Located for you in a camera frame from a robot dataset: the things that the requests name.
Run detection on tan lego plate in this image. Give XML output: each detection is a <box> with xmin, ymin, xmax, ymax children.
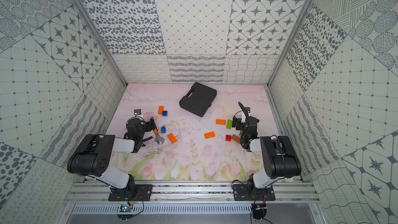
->
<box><xmin>231</xmin><ymin>134</ymin><xmax>241</xmax><ymax>144</ymax></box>

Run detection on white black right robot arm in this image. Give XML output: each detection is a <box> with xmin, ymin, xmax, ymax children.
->
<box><xmin>232</xmin><ymin>115</ymin><xmax>302</xmax><ymax>192</ymax></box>

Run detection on controller board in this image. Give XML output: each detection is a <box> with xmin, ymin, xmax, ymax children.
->
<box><xmin>117</xmin><ymin>205</ymin><xmax>133</xmax><ymax>221</ymax></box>
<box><xmin>251</xmin><ymin>203</ymin><xmax>267</xmax><ymax>220</ymax></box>

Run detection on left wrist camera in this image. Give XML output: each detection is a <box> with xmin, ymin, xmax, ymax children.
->
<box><xmin>134</xmin><ymin>109</ymin><xmax>142</xmax><ymax>117</ymax></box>

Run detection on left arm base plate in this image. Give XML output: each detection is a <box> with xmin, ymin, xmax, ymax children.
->
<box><xmin>108</xmin><ymin>184</ymin><xmax>153</xmax><ymax>202</ymax></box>

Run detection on green long lego brick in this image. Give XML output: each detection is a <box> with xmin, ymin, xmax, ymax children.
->
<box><xmin>226</xmin><ymin>120</ymin><xmax>233</xmax><ymax>130</ymax></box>

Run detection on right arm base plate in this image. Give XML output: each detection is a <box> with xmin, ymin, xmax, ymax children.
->
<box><xmin>232</xmin><ymin>184</ymin><xmax>276</xmax><ymax>202</ymax></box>

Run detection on blue handled pliers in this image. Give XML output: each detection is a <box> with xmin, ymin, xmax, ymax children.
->
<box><xmin>143</xmin><ymin>136</ymin><xmax>153</xmax><ymax>143</ymax></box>

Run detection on black plastic carrying case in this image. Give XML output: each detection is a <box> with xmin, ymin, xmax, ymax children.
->
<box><xmin>179</xmin><ymin>83</ymin><xmax>217</xmax><ymax>117</ymax></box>

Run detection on orange handled tool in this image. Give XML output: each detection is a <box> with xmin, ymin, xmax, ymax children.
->
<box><xmin>154</xmin><ymin>129</ymin><xmax>165</xmax><ymax>145</ymax></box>

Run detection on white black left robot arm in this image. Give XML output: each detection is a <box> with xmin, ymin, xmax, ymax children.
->
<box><xmin>67</xmin><ymin>115</ymin><xmax>157</xmax><ymax>195</ymax></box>

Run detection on right controller board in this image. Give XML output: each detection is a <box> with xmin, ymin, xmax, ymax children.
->
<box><xmin>251</xmin><ymin>203</ymin><xmax>267</xmax><ymax>220</ymax></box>

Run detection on orange lego brick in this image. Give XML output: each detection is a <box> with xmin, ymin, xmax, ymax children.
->
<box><xmin>167</xmin><ymin>133</ymin><xmax>177</xmax><ymax>144</ymax></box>
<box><xmin>204</xmin><ymin>132</ymin><xmax>215</xmax><ymax>139</ymax></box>
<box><xmin>158</xmin><ymin>106</ymin><xmax>164</xmax><ymax>115</ymax></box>
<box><xmin>216</xmin><ymin>119</ymin><xmax>227</xmax><ymax>125</ymax></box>

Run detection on left controller board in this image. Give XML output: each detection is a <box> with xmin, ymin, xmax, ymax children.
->
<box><xmin>117</xmin><ymin>205</ymin><xmax>133</xmax><ymax>221</ymax></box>

